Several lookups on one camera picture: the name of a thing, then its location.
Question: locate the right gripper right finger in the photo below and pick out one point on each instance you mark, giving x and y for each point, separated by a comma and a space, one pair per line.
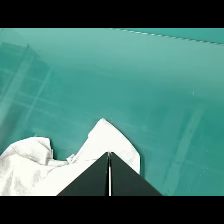
128, 182

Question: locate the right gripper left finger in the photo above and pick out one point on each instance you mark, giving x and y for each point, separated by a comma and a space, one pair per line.
95, 181

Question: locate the white shirt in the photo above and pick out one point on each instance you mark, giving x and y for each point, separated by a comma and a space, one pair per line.
36, 166

